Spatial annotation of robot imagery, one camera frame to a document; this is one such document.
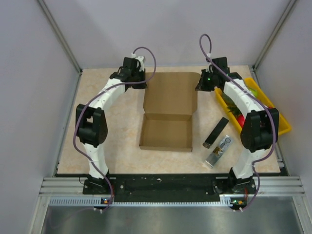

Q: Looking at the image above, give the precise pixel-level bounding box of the brown cardboard box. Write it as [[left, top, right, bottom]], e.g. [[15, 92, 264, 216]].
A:
[[139, 72, 200, 152]]

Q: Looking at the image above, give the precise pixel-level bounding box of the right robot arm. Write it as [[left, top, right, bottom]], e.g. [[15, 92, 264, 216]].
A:
[[195, 57, 279, 193]]

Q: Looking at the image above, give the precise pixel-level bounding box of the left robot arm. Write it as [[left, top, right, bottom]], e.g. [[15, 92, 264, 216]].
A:
[[73, 54, 147, 195]]

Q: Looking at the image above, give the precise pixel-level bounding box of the grey-green melon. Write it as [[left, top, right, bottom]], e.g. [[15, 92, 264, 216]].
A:
[[222, 94, 232, 103]]

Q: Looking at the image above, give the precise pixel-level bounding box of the orange pineapple toy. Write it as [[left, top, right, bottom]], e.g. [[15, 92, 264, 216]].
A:
[[227, 104, 241, 116]]

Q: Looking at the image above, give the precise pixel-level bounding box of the green apple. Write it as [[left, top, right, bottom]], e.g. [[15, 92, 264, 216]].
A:
[[249, 88, 258, 98]]

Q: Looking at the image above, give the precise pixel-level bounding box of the black rectangular bar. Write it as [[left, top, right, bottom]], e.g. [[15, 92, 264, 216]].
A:
[[202, 117, 229, 149]]

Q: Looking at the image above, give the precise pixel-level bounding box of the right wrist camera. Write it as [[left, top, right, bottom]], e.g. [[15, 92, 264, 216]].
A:
[[205, 53, 215, 73]]

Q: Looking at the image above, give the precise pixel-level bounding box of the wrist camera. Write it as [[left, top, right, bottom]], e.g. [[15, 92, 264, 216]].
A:
[[205, 53, 215, 73], [131, 53, 146, 72]]

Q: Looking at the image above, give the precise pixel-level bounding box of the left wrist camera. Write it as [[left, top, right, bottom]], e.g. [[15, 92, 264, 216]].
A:
[[131, 53, 146, 72]]

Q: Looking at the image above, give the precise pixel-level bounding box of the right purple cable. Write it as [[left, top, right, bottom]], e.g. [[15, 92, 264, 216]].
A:
[[199, 33, 279, 213]]

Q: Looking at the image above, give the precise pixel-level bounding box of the aluminium rail frame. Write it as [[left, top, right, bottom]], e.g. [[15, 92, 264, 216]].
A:
[[39, 177, 305, 209]]

